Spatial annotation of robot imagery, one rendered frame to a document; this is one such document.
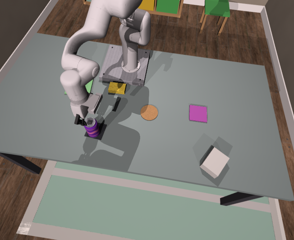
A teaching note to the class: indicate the flat green square pad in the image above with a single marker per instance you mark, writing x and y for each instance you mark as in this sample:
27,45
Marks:
89,86

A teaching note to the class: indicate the dark grey square slate coaster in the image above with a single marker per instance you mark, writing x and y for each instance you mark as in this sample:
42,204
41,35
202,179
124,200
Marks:
102,129

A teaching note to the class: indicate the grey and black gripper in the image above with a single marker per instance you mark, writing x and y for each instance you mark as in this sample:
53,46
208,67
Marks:
79,111

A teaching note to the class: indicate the round cork coaster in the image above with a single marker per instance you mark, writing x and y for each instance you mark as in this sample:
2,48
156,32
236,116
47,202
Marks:
149,112

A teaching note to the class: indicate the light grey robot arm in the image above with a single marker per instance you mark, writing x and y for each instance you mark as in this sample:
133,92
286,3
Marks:
135,29

